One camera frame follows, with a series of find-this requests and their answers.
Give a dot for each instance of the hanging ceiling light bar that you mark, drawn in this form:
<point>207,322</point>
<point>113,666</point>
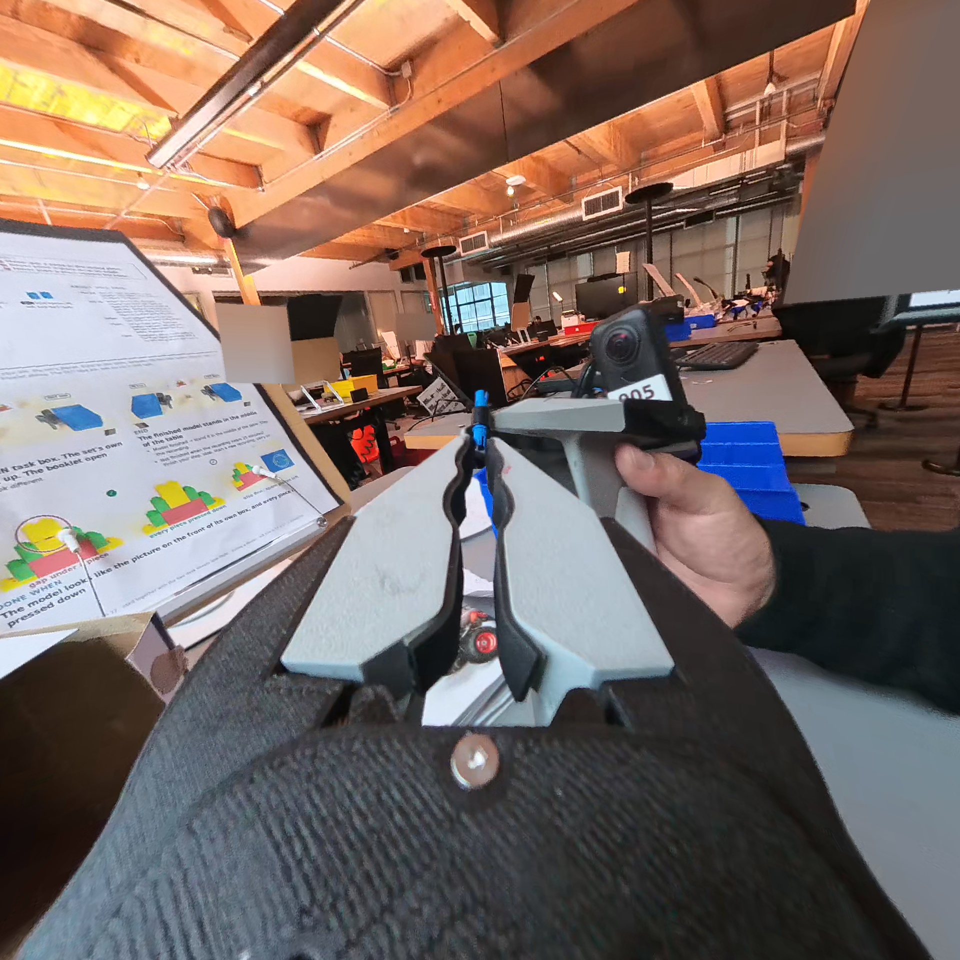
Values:
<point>247,75</point>

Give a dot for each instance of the large white air vent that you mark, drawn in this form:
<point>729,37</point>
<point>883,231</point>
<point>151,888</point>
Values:
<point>602,202</point>

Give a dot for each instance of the lego instruction booklet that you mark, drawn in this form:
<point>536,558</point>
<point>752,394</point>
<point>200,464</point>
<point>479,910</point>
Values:
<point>480,697</point>

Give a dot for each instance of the grey monitor back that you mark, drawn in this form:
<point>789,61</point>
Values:
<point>885,150</point>

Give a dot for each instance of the person's right hand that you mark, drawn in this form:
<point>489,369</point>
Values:
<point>712,540</point>

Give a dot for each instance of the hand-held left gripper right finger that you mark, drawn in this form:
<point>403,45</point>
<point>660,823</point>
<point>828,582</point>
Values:
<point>577,585</point>

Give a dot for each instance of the short black floor lamp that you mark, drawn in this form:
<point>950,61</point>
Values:
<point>442,285</point>

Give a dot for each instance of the black keyboard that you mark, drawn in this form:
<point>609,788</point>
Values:
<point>716,355</point>

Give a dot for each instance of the person's right forearm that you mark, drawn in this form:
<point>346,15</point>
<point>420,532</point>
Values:
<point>862,607</point>

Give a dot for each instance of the black computer monitor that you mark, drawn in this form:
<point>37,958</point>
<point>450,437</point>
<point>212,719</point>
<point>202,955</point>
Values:
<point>604,296</point>

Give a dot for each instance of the blue lego pin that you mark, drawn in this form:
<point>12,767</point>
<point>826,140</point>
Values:
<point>480,397</point>

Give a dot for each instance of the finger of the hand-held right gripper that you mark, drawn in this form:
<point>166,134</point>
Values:
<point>570,416</point>

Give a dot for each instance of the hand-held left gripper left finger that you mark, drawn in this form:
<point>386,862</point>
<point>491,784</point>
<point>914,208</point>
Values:
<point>375,570</point>

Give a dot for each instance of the clear acrylic stand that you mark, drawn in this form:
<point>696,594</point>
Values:
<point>322,396</point>

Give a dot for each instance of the grey desk with wooden edge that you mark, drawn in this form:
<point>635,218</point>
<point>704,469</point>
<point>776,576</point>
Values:
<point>772,397</point>

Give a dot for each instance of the black office chair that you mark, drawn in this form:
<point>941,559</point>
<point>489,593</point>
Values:
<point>847,337</point>

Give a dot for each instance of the tall black floor lamp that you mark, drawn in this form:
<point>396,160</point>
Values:
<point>649,225</point>

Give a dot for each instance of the red plastic bin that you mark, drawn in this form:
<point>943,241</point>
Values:
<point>581,328</point>

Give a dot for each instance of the brown cardboard box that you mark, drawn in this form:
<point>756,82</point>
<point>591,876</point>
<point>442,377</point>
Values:
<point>67,750</point>

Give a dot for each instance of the yellow plastic bin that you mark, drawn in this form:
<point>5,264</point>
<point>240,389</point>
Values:
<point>345,388</point>

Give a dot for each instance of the small white air vent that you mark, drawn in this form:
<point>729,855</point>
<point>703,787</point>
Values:
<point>474,243</point>

